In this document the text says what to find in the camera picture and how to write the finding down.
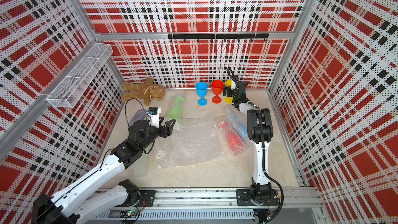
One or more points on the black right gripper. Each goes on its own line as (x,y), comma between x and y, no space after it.
(229,90)

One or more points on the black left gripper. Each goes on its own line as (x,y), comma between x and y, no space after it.
(164,133)

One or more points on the yellow glass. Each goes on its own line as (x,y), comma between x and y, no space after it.
(228,92)

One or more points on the red wine glass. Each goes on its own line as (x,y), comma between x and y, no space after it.
(217,89)

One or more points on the blue wine glass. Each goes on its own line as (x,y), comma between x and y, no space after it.
(201,90)

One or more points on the pink red glass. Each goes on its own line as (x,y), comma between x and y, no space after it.
(234,142)

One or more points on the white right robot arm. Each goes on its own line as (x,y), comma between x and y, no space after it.
(263,188)

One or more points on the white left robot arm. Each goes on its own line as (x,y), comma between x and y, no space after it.
(50,210)

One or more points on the wrapped light blue glass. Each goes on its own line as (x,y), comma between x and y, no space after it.
(238,122)

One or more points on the wrapped bright green glass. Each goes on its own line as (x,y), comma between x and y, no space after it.
(176,109)

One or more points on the brown teddy bear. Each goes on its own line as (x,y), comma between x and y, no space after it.
(148,91)

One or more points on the green circuit board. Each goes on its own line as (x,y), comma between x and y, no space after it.
(128,213)

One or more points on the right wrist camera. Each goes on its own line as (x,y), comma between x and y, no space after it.
(233,85)

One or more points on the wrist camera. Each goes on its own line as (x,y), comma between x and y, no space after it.
(154,116)
(233,85)

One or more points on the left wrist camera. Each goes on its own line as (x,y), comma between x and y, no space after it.
(154,116)

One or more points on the black wall hook rail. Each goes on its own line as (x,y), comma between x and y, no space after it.
(249,36)

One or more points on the white wire mesh shelf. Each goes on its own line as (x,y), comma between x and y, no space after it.
(72,87)

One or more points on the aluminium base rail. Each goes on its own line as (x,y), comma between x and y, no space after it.
(305,197)

